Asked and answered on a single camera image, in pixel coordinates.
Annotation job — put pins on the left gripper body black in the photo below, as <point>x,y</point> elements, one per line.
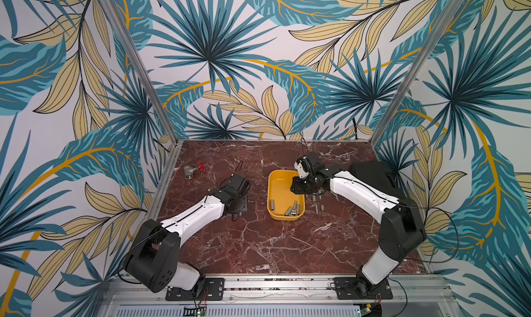
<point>242,205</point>

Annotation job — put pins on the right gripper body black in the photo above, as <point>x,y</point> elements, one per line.
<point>302,186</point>

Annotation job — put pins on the yellow plastic storage tray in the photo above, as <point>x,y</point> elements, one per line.
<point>279,183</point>

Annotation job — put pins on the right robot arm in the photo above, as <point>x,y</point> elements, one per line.
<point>368,185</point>

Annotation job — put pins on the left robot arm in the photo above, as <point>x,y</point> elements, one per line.
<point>153,257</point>

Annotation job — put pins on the steel socket in tray front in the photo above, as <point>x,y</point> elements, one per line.
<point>294,210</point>

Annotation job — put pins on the black plastic tool case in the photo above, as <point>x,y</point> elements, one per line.
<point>377,175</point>

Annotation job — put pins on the metal valve red handle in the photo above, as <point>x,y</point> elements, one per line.
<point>190,170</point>

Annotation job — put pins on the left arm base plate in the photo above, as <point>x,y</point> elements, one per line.
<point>210,289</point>

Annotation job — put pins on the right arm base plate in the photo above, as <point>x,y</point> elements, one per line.
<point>353,288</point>

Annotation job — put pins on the aluminium front rail frame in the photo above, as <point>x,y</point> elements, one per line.
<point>284,295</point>

